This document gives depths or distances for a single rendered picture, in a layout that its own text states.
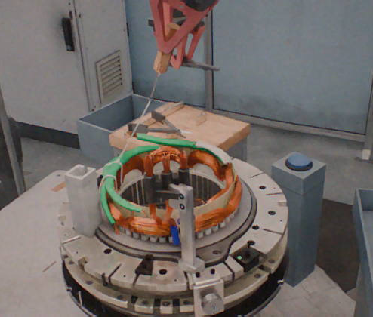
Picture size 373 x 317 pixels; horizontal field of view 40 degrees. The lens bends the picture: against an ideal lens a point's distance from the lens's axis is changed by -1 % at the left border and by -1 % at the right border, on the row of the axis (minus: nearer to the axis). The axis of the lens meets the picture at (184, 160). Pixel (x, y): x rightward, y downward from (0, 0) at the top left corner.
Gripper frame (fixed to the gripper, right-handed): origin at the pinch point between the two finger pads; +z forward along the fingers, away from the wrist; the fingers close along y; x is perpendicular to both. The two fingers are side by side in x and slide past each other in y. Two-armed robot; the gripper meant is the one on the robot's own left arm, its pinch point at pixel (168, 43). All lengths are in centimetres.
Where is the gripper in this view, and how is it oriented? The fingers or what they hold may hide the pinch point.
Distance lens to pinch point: 61.9
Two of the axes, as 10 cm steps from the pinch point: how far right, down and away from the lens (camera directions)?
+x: 8.9, 4.5, -1.1
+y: -3.5, 4.9, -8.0
